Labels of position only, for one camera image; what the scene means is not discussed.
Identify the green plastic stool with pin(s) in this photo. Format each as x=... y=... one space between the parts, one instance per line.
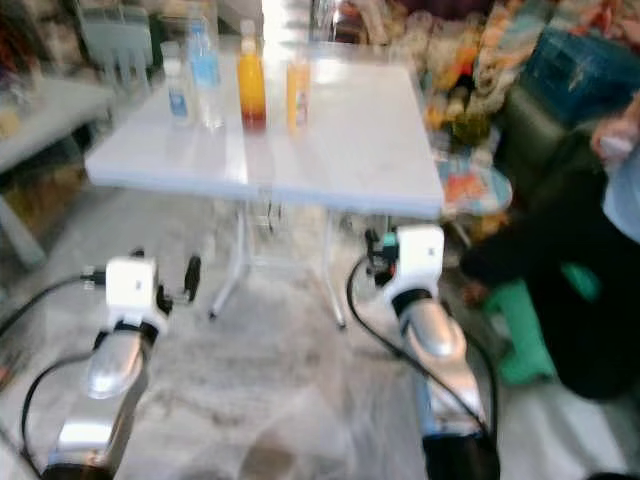
x=525 y=330

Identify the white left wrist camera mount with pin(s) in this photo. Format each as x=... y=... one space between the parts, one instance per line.
x=132 y=290

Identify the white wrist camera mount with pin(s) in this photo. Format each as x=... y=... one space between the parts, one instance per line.
x=132 y=290
x=420 y=255

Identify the pale orange juice bottle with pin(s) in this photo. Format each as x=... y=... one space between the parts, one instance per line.
x=297 y=100

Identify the white folding table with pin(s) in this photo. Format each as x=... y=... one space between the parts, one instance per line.
x=340 y=140

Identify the tall clear water bottle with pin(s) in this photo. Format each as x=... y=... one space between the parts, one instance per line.
x=205 y=75

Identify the orange red juice bottle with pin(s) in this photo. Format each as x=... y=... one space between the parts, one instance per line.
x=252 y=90

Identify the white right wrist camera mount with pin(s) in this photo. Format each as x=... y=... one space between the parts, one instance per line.
x=420 y=255

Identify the person in black clothes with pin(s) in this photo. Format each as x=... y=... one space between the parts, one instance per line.
x=570 y=250

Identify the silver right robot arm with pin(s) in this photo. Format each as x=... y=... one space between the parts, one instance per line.
x=440 y=360

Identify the blue plastic crate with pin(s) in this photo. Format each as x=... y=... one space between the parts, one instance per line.
x=580 y=70

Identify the pale kids table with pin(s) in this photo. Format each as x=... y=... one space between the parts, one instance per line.
x=45 y=115

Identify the small clear water bottle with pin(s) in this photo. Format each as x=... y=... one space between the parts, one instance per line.
x=179 y=100

